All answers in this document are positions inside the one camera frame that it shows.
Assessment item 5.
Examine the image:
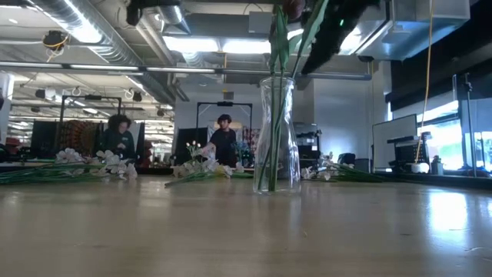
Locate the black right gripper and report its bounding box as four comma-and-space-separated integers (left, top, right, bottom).
301, 0, 384, 75

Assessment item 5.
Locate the white flower bunch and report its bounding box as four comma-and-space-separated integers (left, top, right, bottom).
301, 152, 385, 184
164, 157, 247, 189
0, 147, 138, 185

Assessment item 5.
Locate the yellow tulip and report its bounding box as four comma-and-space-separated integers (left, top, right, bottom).
214, 164, 255, 180

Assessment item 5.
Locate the tall clear glass vase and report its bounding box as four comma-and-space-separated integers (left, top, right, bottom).
252, 75, 302, 195

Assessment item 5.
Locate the gray ceiling box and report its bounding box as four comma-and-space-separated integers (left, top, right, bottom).
248, 10, 274, 35

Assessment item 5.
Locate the large gray ceiling unit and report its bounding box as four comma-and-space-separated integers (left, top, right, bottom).
355, 0, 472, 62

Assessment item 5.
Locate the black equipment stack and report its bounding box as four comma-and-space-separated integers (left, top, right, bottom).
294, 122, 323, 172

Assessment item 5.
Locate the whiteboard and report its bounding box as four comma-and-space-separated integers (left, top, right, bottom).
371, 113, 419, 170

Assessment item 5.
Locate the black office chair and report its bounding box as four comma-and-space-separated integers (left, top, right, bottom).
337, 152, 357, 172

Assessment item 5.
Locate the red patterned cloth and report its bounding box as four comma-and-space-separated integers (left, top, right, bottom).
241, 128, 264, 155

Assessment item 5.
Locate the fluorescent ceiling light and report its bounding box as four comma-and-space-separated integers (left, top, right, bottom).
163, 35, 272, 55

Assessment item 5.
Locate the bright window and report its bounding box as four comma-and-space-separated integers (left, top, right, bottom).
417, 100, 492, 172

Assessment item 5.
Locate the gray horizontal ceiling pipe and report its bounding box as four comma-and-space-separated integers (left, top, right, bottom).
0, 60, 373, 82

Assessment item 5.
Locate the person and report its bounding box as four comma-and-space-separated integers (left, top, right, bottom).
98, 114, 136, 161
202, 113, 238, 169

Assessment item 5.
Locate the black tripod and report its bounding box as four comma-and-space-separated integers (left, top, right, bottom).
459, 72, 480, 178

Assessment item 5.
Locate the gray bottle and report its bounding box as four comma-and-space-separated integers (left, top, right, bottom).
430, 155, 444, 176

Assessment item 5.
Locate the small white flower stalk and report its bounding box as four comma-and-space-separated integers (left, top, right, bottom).
186, 140, 204, 159

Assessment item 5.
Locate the black divider panel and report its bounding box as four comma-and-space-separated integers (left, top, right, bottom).
175, 127, 209, 166

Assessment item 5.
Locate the white divider panel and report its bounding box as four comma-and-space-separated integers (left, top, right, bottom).
128, 122, 142, 155

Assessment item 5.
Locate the dark patterned tapestry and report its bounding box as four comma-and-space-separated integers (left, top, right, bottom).
57, 119, 104, 157

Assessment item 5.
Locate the yellow hanging cable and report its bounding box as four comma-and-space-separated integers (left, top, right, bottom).
414, 0, 434, 165

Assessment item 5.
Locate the black gantry frame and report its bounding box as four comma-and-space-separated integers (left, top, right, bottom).
195, 101, 254, 134
57, 95, 123, 155

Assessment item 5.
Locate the small silver duct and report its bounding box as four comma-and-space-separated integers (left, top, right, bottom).
155, 4, 192, 35

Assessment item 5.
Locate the black aluminium table frame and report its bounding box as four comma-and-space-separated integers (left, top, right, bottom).
0, 161, 492, 189

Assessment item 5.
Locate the large silver ventilation duct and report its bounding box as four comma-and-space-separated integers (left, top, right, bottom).
32, 0, 178, 105

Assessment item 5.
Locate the black yellow cable reel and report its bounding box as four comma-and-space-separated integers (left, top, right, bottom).
41, 29, 70, 62

